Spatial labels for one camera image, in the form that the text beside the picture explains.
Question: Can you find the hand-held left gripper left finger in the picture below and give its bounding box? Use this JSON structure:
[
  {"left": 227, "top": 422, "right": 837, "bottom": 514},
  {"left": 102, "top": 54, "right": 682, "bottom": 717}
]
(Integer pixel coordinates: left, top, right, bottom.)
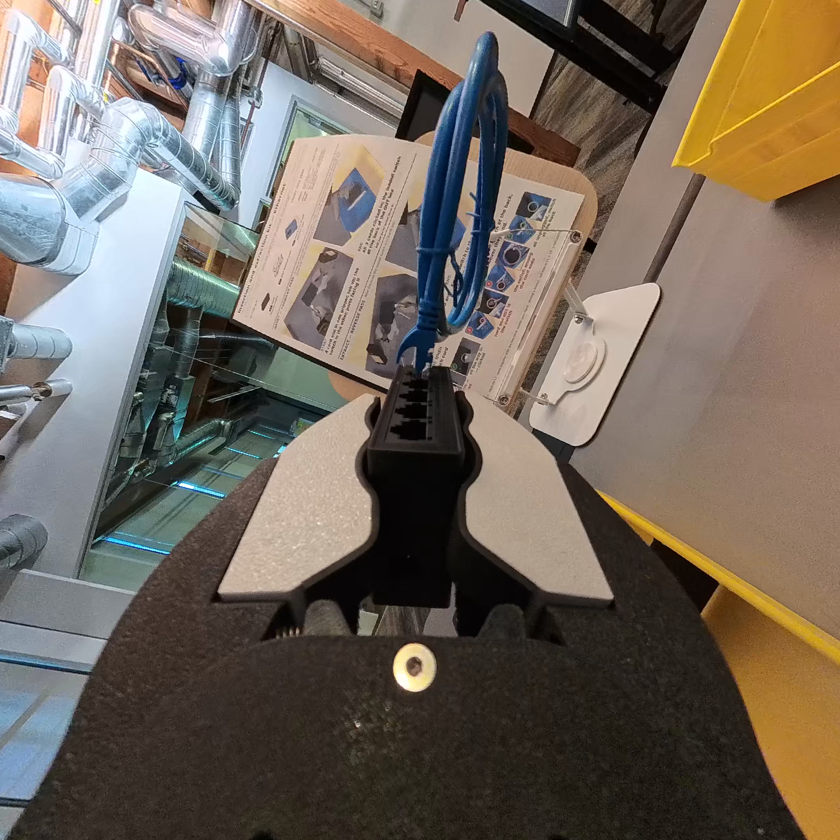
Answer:
[{"left": 214, "top": 394, "right": 384, "bottom": 605}]

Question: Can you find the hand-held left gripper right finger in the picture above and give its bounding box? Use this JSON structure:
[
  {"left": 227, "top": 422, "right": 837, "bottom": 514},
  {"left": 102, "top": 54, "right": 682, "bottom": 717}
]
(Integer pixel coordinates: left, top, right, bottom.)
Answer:
[{"left": 455, "top": 392, "right": 615, "bottom": 607}]

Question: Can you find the black ethernet port box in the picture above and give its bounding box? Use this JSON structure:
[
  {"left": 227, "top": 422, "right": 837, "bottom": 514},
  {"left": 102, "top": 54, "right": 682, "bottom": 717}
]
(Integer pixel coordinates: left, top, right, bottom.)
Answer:
[{"left": 365, "top": 365, "right": 477, "bottom": 609}]

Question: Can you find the yellow plastic bin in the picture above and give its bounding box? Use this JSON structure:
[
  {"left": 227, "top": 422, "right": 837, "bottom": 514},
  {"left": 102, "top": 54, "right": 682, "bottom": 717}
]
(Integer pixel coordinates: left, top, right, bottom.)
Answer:
[
  {"left": 672, "top": 0, "right": 840, "bottom": 203},
  {"left": 598, "top": 493, "right": 840, "bottom": 840}
]

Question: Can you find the blue ethernet cable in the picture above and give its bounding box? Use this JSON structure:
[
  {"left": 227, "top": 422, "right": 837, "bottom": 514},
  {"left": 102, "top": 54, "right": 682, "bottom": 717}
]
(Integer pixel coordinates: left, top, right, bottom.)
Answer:
[{"left": 398, "top": 33, "right": 511, "bottom": 389}]

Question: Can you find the white sign base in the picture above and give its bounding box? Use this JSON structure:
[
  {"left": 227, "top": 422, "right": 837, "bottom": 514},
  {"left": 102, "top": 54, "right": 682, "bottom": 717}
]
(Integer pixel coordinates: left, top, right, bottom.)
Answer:
[{"left": 519, "top": 283, "right": 662, "bottom": 448}]

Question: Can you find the white pillar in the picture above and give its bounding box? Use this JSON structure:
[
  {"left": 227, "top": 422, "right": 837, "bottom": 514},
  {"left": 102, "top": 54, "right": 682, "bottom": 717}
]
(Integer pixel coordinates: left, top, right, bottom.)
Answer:
[{"left": 0, "top": 171, "right": 186, "bottom": 580}]

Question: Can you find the printed instruction sheet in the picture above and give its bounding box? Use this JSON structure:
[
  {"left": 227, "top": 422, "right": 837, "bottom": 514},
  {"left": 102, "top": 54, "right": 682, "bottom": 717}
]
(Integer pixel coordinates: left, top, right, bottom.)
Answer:
[{"left": 234, "top": 132, "right": 589, "bottom": 403}]

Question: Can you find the computer monitor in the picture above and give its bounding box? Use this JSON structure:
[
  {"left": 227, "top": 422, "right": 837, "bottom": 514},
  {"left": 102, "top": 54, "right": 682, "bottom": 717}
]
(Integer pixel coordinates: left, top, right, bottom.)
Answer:
[{"left": 394, "top": 69, "right": 455, "bottom": 144}]

